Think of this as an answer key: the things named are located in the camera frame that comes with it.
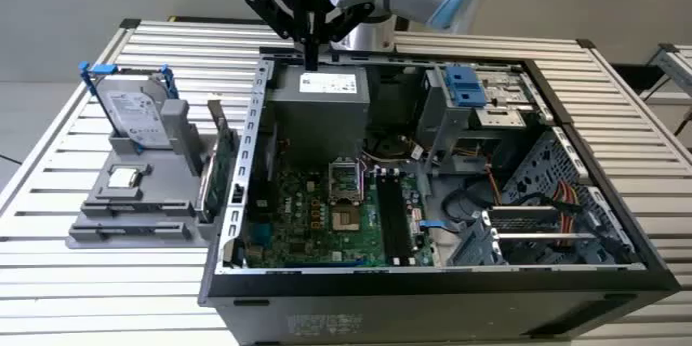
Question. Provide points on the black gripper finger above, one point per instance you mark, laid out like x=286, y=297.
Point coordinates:
x=346, y=24
x=265, y=9

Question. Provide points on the RAM stick with blue label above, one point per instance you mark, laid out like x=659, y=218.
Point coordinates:
x=134, y=230

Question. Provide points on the RAM slot with white clips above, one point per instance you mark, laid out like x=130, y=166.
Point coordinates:
x=390, y=216

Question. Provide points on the grey power supply unit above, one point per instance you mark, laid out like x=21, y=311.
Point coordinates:
x=319, y=119

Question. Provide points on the blue plastic drive latch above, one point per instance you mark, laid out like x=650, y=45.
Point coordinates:
x=470, y=95
x=461, y=75

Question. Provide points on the silver hard disk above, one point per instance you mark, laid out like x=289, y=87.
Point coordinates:
x=133, y=115

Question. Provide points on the grey plastic parts rack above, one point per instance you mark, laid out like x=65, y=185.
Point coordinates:
x=162, y=178

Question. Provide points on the CPU socket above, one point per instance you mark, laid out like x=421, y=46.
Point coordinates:
x=346, y=220

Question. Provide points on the silver CPU chip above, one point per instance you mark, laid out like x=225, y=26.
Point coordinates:
x=123, y=178

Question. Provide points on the green Dell motherboard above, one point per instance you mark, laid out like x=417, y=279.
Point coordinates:
x=325, y=240

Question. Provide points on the blue expansion slot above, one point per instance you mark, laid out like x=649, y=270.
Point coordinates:
x=319, y=264

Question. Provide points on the aluminium slatted side table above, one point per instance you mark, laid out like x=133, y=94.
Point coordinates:
x=671, y=58

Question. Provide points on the grey metal disk bay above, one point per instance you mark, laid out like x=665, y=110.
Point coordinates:
x=541, y=236

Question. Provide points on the black open PC case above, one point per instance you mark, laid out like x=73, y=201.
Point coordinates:
x=379, y=313

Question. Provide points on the graphics card with metal bracket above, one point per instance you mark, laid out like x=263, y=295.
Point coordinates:
x=222, y=167

